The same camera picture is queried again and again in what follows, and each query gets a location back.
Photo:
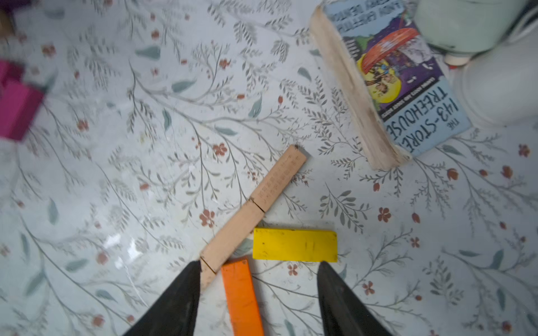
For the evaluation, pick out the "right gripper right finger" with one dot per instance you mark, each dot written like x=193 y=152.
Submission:
x=341 y=310

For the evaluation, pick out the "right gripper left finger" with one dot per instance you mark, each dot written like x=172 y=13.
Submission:
x=175 y=312

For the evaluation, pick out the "orange block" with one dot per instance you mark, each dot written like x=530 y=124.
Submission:
x=242 y=304

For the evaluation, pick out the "yellow thin block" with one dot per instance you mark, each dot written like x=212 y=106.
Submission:
x=311 y=246

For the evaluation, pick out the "natural wood block long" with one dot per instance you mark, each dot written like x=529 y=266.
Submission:
x=278 y=178

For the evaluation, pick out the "magenta block right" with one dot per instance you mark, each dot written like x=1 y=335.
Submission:
x=19 y=104

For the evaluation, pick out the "magenta block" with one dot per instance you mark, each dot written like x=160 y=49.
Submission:
x=19 y=104
x=10 y=71

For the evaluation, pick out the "white pen cup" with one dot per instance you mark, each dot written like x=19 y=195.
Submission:
x=499 y=88

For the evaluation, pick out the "magenta block upper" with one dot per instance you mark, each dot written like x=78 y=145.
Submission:
x=10 y=71

